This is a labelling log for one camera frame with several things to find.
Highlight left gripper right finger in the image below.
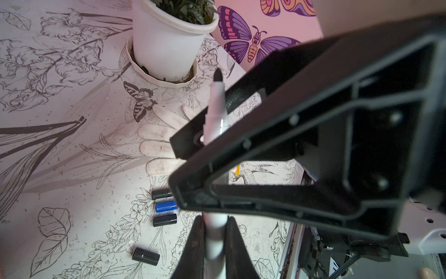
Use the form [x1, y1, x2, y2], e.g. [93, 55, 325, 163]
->
[224, 216, 260, 279]

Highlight black pen cap lone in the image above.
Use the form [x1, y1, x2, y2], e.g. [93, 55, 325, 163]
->
[132, 247, 160, 266]

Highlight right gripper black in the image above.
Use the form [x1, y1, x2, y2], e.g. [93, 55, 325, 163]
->
[306, 13, 446, 241]

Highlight black pen cap upper left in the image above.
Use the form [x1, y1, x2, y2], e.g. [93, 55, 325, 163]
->
[151, 188, 173, 201]

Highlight blue pen cap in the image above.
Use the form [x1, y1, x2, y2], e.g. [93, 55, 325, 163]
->
[155, 201, 178, 213]

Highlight black pen cap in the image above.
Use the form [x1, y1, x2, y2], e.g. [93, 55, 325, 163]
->
[151, 188, 173, 201]
[153, 213, 177, 227]

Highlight white potted green plant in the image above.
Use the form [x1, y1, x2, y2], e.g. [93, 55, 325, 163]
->
[126, 1, 219, 89]

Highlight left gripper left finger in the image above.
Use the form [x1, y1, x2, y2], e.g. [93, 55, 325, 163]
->
[171, 215, 206, 279]

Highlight black pen cap lower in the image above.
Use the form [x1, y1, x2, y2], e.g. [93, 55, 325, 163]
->
[153, 213, 177, 227]

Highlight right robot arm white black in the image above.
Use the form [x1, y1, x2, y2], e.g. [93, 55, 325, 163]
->
[168, 13, 446, 279]

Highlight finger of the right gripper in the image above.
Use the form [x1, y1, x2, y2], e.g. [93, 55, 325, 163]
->
[170, 38, 335, 160]
[169, 90, 355, 227]

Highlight white glove on table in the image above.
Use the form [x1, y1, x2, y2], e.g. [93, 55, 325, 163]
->
[138, 105, 198, 176]

